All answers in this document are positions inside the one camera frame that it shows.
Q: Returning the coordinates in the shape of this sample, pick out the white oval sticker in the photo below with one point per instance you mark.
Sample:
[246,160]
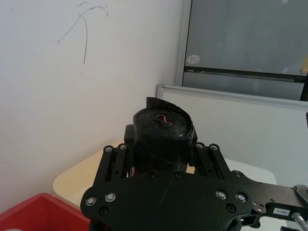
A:
[193,59]

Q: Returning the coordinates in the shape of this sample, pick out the cream rounded table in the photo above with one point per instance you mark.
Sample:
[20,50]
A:
[79,173]

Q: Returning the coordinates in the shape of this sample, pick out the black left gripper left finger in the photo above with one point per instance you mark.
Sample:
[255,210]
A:
[113,163]

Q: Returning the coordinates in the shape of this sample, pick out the white panel with grey frame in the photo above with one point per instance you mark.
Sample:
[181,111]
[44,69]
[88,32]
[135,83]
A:
[240,125]

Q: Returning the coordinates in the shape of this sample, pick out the black plastic bag roll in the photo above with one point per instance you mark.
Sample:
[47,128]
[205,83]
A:
[161,146]

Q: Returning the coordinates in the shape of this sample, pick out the white rounded table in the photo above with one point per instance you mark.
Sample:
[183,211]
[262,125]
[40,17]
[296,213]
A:
[252,170]

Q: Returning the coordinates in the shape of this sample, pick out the red plastic bin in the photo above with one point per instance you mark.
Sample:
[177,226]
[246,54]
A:
[36,211]

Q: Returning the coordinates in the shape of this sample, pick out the grey cabinet with black frame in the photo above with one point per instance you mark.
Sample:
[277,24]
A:
[240,36]

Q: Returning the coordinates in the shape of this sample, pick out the yellow item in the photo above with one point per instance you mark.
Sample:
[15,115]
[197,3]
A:
[304,65]

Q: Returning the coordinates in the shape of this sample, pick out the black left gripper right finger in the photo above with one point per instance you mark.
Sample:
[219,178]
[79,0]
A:
[211,163]

